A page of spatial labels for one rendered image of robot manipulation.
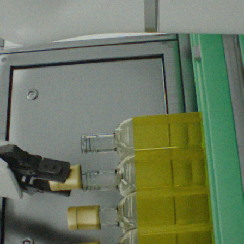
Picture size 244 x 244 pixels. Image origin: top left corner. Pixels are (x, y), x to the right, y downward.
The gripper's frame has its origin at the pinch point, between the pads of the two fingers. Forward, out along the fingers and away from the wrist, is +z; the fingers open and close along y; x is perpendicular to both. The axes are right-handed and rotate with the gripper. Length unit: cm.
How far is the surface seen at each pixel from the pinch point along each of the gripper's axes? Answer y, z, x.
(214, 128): 12.6, 21.4, 4.4
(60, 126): -13.7, -6.1, 16.0
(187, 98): -17.0, 13.7, 27.8
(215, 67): 12.7, 20.0, 13.7
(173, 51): -12.7, 10.0, 34.4
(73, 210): 0.1, 3.8, -4.5
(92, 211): 0.2, 6.3, -4.1
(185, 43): -16.7, 11.3, 39.6
